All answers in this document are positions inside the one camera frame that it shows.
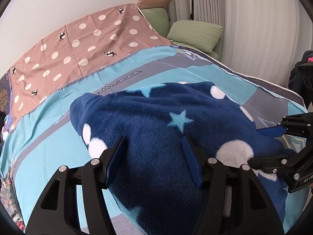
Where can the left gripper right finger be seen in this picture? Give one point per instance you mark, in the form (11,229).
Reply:
(235,201)

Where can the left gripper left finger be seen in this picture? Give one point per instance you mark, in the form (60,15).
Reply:
(56,210)

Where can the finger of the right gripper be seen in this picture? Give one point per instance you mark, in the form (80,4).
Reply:
(272,165)
(276,131)

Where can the navy fleece star garment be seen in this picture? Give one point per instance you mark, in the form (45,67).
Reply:
(154,186)

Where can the dark clothes on chair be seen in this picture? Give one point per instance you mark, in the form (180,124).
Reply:
(300,79)

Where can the floral patterned garment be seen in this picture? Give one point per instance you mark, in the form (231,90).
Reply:
(9,201)

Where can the teal grey geometric bedsheet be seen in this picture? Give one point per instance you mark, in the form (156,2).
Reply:
(46,138)

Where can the green pillow front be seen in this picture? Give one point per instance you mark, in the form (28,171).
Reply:
(201,35)

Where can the green pillow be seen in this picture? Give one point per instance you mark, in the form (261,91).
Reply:
(201,35)
(158,19)

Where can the green pillow back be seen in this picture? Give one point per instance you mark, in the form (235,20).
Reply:
(158,19)

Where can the pink polka dot sheet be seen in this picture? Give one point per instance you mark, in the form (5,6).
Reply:
(76,50)

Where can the tan pillow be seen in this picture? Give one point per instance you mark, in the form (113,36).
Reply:
(150,4)

